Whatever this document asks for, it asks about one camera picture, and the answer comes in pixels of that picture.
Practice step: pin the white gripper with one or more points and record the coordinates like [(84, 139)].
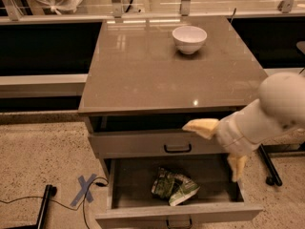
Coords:
[(229, 135)]

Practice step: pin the green jalapeno chip bag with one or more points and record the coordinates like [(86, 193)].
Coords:
[(175, 188)]

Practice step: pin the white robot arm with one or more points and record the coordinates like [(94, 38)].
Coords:
[(279, 109)]

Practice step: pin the grey top drawer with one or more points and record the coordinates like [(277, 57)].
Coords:
[(149, 143)]

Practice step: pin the grey drawer cabinet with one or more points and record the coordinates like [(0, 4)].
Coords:
[(140, 81)]

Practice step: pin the black stand leg right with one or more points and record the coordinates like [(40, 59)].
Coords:
[(273, 177)]

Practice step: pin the black stand leg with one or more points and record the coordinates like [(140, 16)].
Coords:
[(273, 177), (49, 193)]

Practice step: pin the white ceramic bowl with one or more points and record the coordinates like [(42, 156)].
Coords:
[(189, 39)]

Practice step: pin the blue tape cross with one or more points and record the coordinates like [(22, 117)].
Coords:
[(84, 192)]

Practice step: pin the black stand leg left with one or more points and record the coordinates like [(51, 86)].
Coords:
[(49, 193)]

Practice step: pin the black top drawer handle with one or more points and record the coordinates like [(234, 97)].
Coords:
[(177, 149)]

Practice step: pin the black drawer handle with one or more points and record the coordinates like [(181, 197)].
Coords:
[(177, 149), (179, 224)]

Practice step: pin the black middle drawer handle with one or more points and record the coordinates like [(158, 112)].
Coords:
[(179, 224)]

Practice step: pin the metal railing post centre-left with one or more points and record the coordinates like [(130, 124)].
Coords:
[(117, 8)]

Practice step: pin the metal railing post left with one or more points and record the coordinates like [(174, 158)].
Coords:
[(13, 11)]

